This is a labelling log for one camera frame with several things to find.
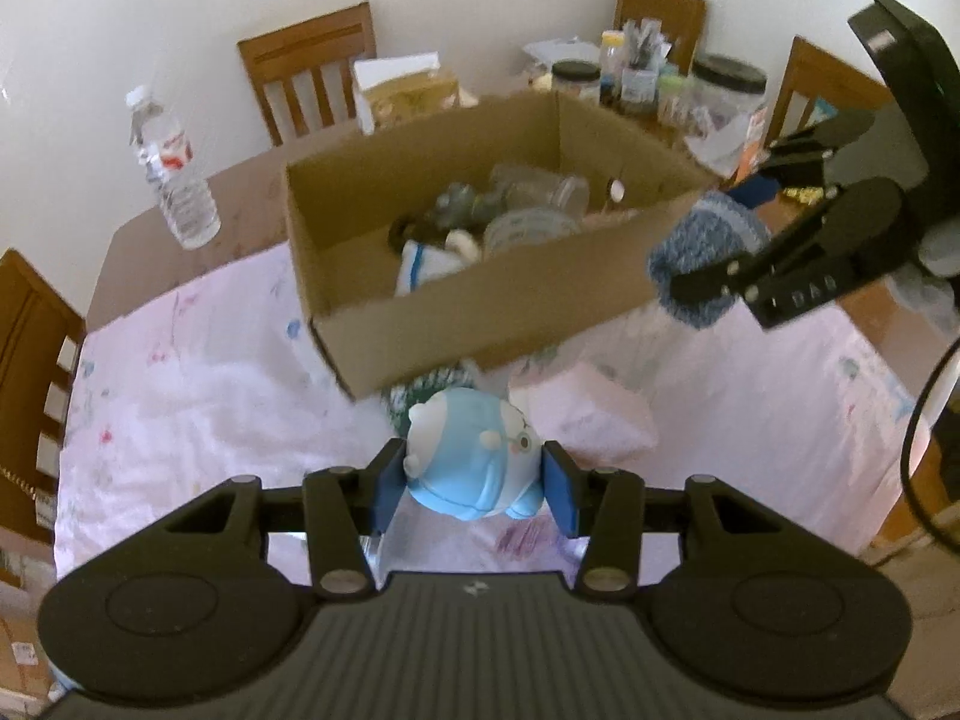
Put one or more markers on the light blue plush toy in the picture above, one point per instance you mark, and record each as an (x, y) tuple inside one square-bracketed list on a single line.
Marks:
[(471, 455)]

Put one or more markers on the blue grey knitted sock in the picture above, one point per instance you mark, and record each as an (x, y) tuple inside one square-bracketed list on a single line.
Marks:
[(716, 230)]

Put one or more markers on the wooden chair by wall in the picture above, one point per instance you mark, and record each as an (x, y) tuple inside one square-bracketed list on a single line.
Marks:
[(332, 42)]

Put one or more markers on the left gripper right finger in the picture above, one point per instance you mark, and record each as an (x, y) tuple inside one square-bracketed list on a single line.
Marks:
[(604, 506)]

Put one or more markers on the tan tissue box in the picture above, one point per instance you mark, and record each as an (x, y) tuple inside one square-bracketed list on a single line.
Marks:
[(392, 91)]

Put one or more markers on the large black lid jar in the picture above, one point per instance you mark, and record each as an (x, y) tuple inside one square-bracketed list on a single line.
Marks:
[(723, 108)]

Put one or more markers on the black lid glass jar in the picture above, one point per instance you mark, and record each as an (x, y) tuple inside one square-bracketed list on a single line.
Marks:
[(578, 79)]

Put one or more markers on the pink white tablecloth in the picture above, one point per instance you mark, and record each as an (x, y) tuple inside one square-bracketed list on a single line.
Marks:
[(220, 378)]

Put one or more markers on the brown cardboard box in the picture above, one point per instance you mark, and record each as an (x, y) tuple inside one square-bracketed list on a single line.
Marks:
[(478, 234)]

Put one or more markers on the green white medical bottle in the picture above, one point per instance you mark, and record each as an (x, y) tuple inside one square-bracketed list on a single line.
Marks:
[(402, 397)]

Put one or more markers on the grey toy figurine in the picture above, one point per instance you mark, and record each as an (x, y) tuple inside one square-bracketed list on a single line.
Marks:
[(460, 206)]

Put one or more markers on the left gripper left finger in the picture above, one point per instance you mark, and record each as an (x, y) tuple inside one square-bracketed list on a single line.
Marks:
[(341, 505)]

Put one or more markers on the dark brown small object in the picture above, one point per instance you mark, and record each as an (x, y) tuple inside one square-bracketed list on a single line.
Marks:
[(409, 229)]

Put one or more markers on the clear plastic cup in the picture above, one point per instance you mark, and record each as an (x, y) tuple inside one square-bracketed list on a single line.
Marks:
[(525, 186)]

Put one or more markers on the wooden chair near door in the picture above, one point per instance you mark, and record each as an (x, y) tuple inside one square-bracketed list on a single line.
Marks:
[(36, 324)]

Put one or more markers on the wooden chair at right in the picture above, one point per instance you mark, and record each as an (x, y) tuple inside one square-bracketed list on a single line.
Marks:
[(814, 75)]

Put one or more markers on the pink rectangular box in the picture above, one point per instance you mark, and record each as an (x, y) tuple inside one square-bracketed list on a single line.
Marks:
[(595, 419)]

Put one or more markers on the clear plastic water bottle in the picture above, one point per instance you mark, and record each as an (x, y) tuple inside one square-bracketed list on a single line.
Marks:
[(165, 153)]

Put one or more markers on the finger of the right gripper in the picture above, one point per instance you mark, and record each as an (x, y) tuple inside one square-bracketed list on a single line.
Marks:
[(795, 262), (796, 165)]

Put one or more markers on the white blue rolled sock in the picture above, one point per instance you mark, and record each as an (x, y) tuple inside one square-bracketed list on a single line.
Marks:
[(420, 264)]

